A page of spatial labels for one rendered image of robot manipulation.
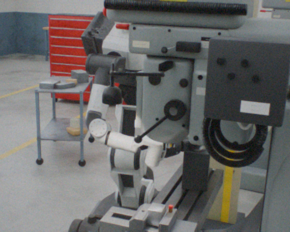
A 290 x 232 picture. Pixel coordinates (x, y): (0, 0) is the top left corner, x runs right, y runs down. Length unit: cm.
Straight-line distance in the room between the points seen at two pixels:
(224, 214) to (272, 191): 224
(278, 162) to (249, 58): 40
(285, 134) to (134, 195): 127
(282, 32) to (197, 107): 35
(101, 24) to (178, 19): 78
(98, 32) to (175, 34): 71
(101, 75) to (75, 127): 293
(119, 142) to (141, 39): 57
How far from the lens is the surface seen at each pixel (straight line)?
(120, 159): 219
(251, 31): 132
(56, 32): 703
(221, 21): 132
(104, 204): 266
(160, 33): 138
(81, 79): 480
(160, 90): 143
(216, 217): 364
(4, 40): 1270
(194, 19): 133
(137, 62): 196
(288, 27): 132
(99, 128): 179
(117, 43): 193
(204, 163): 197
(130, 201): 244
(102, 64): 185
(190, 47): 132
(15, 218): 374
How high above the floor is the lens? 183
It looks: 16 degrees down
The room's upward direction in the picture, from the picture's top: 2 degrees clockwise
